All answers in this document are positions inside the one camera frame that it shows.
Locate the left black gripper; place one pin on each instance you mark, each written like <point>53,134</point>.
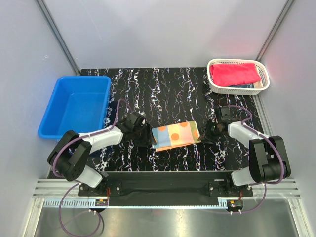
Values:
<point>148,136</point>

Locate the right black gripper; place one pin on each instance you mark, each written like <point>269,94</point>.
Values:
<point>206,136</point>

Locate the orange patterned towel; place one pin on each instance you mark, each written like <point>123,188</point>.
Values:
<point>175,135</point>

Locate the pink towel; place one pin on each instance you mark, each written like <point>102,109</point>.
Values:
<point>225,75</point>

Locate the teal beige Doraemon towel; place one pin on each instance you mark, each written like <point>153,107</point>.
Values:
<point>256,85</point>

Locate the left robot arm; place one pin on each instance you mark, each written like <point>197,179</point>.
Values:
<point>69,157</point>

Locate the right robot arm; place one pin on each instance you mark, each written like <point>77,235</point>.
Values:
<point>268,159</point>

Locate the white perforated basket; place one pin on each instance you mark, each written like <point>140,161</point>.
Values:
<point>261,70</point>

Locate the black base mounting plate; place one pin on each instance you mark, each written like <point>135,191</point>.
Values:
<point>193,185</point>

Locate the blue plastic bin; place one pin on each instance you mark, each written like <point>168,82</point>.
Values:
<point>77,103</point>

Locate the white cable duct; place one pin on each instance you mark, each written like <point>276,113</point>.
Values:
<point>209,203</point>

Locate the aluminium rail profile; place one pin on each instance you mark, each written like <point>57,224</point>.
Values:
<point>56,188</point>

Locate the right aluminium frame post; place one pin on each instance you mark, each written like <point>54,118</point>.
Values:
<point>275,28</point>

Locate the aluminium frame post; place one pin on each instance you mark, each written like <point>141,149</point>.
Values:
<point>61,42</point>
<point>275,28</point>

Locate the left aluminium frame post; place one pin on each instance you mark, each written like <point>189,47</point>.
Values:
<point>61,42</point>

